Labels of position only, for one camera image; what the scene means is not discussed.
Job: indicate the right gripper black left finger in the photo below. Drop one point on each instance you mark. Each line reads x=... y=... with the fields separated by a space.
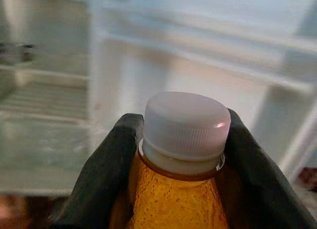
x=99 y=179

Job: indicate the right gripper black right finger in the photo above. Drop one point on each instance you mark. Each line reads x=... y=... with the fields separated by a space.
x=255 y=184

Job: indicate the orange drink bottle white cap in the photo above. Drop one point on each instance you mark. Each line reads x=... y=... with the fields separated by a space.
x=173 y=194

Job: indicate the white fridge cabinet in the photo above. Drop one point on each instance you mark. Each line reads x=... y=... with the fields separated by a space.
x=49 y=140

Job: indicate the white fridge door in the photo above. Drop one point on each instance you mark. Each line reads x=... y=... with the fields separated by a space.
x=198 y=41

